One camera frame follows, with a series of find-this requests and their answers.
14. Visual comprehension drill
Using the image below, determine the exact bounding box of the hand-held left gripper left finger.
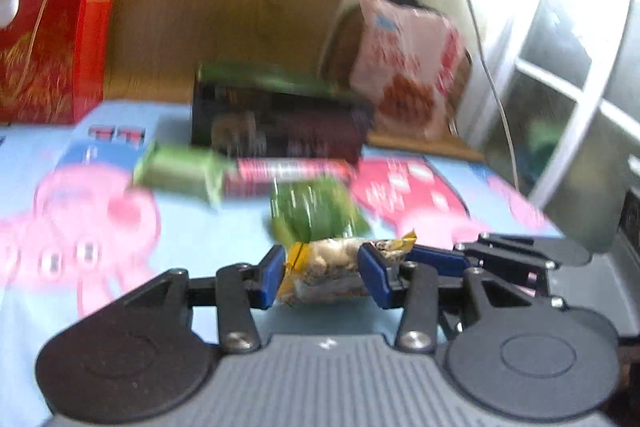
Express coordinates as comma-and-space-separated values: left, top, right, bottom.
119, 244, 287, 356

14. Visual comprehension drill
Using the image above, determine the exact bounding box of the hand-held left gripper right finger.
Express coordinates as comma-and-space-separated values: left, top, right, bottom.
357, 243, 568, 356

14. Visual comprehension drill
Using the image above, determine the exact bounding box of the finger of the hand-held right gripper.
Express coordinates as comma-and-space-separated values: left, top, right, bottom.
406, 245, 543, 304
454, 232, 592, 269

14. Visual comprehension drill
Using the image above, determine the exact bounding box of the yellow snack packet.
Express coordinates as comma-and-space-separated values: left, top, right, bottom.
277, 229, 419, 306

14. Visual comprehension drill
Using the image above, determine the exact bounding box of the black cardboard box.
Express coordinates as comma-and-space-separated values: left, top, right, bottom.
191, 67, 375, 166

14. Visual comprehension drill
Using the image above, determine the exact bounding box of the dark green snack packet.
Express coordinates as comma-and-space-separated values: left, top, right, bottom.
269, 176, 372, 244

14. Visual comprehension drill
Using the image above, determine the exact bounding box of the red snack packet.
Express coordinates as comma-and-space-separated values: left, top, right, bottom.
224, 158, 354, 198

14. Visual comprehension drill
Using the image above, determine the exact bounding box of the light green snack packet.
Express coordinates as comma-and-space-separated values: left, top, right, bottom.
133, 143, 232, 208

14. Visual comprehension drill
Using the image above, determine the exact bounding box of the printed blanket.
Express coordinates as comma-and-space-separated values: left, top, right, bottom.
0, 99, 568, 427

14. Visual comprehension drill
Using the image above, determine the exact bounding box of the large pink snack bag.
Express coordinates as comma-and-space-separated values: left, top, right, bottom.
349, 0, 464, 144

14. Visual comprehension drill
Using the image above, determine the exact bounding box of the red gift box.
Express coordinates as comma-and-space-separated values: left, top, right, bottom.
0, 0, 119, 126

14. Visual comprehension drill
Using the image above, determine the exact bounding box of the white window frame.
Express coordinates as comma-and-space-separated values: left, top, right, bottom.
469, 0, 640, 208

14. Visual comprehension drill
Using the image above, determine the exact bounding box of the white cable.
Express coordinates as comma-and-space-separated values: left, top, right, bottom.
420, 0, 522, 194

